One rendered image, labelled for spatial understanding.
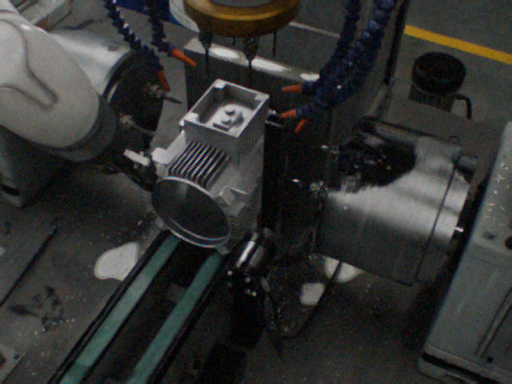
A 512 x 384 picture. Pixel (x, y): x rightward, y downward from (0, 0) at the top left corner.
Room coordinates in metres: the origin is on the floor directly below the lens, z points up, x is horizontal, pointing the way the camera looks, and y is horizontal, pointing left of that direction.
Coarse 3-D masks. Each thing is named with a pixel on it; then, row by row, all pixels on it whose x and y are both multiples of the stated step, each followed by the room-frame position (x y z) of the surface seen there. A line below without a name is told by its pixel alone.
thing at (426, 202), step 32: (352, 128) 0.76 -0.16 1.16; (384, 128) 0.76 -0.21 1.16; (352, 160) 0.69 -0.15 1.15; (384, 160) 0.69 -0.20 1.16; (416, 160) 0.68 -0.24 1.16; (448, 160) 0.68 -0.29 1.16; (320, 192) 0.70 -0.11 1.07; (352, 192) 0.65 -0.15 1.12; (384, 192) 0.64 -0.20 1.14; (416, 192) 0.64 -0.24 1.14; (448, 192) 0.64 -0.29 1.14; (320, 224) 0.64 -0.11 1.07; (352, 224) 0.62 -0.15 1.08; (384, 224) 0.61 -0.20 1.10; (416, 224) 0.60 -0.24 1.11; (448, 224) 0.60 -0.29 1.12; (352, 256) 0.61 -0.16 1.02; (384, 256) 0.59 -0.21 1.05; (416, 256) 0.57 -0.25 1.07
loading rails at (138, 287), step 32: (160, 256) 0.68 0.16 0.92; (192, 256) 0.75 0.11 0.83; (224, 256) 0.68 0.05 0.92; (128, 288) 0.61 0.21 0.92; (160, 288) 0.64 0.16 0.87; (192, 288) 0.61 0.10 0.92; (224, 288) 0.65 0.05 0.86; (96, 320) 0.54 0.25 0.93; (128, 320) 0.55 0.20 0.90; (192, 320) 0.55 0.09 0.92; (96, 352) 0.48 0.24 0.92; (128, 352) 0.54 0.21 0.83; (160, 352) 0.49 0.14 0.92; (192, 352) 0.54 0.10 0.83
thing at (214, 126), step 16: (208, 96) 0.86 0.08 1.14; (224, 96) 0.88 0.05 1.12; (240, 96) 0.87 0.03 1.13; (256, 96) 0.85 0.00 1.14; (192, 112) 0.81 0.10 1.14; (208, 112) 0.84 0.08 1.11; (224, 112) 0.83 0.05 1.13; (240, 112) 0.83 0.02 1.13; (256, 112) 0.81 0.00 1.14; (192, 128) 0.78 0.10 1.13; (208, 128) 0.77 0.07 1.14; (224, 128) 0.79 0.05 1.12; (240, 128) 0.80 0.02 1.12; (256, 128) 0.81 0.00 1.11; (208, 144) 0.77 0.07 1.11; (224, 144) 0.76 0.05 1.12; (240, 144) 0.76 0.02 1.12; (240, 160) 0.75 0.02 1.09
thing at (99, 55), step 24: (72, 48) 0.95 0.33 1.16; (96, 48) 0.95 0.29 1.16; (120, 48) 0.96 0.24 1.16; (96, 72) 0.89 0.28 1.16; (120, 72) 0.91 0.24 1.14; (144, 72) 0.97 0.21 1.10; (120, 96) 0.89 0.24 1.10; (144, 96) 0.95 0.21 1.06; (120, 120) 0.86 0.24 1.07; (144, 120) 0.95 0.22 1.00; (144, 144) 0.94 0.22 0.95; (96, 168) 0.82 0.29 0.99
